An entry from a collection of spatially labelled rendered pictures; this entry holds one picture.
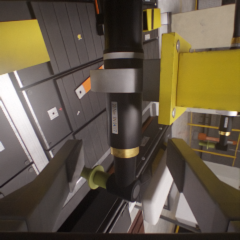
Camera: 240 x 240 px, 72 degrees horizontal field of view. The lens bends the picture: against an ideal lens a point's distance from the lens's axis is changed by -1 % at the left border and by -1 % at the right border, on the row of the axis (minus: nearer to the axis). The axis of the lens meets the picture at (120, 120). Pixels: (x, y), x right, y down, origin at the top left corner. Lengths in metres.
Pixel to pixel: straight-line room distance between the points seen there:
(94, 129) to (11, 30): 0.30
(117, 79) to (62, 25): 0.27
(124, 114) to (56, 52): 0.24
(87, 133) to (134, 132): 0.28
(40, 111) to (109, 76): 0.23
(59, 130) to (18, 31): 0.21
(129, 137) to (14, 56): 0.22
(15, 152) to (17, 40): 0.20
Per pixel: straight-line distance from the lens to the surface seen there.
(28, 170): 0.40
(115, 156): 0.23
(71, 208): 0.55
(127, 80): 0.18
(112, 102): 0.21
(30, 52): 0.34
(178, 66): 0.17
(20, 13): 0.39
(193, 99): 0.17
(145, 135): 0.78
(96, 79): 0.19
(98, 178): 0.29
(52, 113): 0.40
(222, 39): 4.52
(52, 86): 0.40
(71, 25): 0.44
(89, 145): 0.50
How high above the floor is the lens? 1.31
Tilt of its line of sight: 30 degrees down
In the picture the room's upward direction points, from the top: 98 degrees clockwise
